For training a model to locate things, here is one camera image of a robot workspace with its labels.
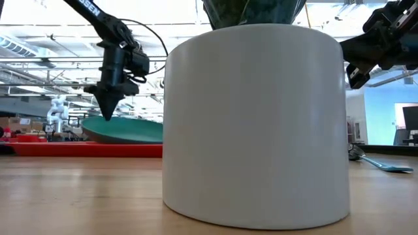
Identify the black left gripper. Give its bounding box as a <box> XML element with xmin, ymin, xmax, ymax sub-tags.
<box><xmin>84</xmin><ymin>80</ymin><xmax>140</xmax><ymax>122</ymax></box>

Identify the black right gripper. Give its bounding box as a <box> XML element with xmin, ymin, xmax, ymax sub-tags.
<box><xmin>339</xmin><ymin>32</ymin><xmax>394</xmax><ymax>90</ymax></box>

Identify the teal round plate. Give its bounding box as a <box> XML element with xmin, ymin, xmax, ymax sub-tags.
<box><xmin>80</xmin><ymin>116</ymin><xmax>163</xmax><ymax>145</ymax></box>

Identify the spoon with blue handle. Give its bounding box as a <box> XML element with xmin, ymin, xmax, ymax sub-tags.
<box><xmin>347</xmin><ymin>143</ymin><xmax>415</xmax><ymax>174</ymax></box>

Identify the red plastic tray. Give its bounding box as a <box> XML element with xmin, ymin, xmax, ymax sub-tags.
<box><xmin>9</xmin><ymin>140</ymin><xmax>163</xmax><ymax>159</ymax></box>

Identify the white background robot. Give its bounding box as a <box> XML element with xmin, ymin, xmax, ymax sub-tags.
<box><xmin>45</xmin><ymin>94</ymin><xmax>70</xmax><ymax>134</ymax></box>

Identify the red storage bin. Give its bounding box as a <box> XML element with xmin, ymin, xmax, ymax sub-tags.
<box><xmin>16</xmin><ymin>134</ymin><xmax>48</xmax><ymax>144</ymax></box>

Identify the brown cardboard box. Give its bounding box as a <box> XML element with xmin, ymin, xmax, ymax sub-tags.
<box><xmin>0</xmin><ymin>116</ymin><xmax>33</xmax><ymax>133</ymax></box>

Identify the green striped succulent plant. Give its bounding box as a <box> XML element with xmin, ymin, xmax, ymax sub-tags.
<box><xmin>202</xmin><ymin>0</ymin><xmax>308</xmax><ymax>30</ymax></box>

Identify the white cylindrical plant pot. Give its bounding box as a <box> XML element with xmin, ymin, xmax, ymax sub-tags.
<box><xmin>162</xmin><ymin>23</ymin><xmax>351</xmax><ymax>231</ymax></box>

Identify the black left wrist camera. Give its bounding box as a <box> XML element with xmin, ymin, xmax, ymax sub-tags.
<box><xmin>129</xmin><ymin>48</ymin><xmax>150</xmax><ymax>79</ymax></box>

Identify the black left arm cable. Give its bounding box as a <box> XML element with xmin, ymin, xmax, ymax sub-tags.
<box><xmin>119</xmin><ymin>18</ymin><xmax>169</xmax><ymax>76</ymax></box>

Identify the dark wall monitor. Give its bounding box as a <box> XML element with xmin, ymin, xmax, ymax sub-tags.
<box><xmin>402</xmin><ymin>106</ymin><xmax>418</xmax><ymax>131</ymax></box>

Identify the black aluminium table frame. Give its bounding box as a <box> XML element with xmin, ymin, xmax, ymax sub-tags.
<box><xmin>0</xmin><ymin>143</ymin><xmax>418</xmax><ymax>156</ymax></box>

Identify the grey ventilation duct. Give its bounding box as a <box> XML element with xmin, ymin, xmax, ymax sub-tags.
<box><xmin>0</xmin><ymin>34</ymin><xmax>58</xmax><ymax>69</ymax></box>

